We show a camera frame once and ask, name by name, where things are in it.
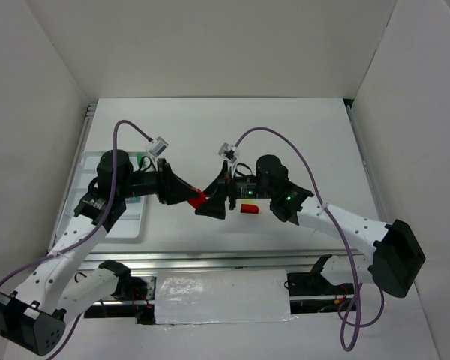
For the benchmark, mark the lime slope lego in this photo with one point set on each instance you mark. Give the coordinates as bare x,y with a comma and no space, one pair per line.
249,203

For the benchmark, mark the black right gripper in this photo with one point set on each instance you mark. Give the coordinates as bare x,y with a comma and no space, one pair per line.
229,190

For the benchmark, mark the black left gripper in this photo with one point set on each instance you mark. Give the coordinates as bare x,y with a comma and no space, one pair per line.
163,182

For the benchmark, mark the round teal lego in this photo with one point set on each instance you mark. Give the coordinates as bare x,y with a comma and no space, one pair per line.
133,200

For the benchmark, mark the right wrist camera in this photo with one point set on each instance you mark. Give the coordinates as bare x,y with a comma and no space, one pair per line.
229,153

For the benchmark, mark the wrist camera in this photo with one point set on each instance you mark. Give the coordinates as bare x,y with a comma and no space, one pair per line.
157,147
229,153

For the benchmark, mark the red flower lego brick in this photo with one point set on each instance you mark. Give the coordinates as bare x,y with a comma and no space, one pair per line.
198,201

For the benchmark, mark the aluminium rail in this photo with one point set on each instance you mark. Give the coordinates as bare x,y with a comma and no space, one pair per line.
211,260

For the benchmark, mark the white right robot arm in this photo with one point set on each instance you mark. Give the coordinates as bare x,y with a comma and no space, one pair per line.
392,254

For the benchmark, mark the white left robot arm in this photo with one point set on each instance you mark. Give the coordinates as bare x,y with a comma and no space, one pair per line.
36,313

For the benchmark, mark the red half-round lego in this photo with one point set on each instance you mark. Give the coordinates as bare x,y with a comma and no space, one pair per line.
249,209

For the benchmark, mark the white taped panel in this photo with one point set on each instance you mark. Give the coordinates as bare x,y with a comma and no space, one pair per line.
215,297

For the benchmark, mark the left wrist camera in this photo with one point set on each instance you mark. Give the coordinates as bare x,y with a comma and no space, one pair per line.
157,147

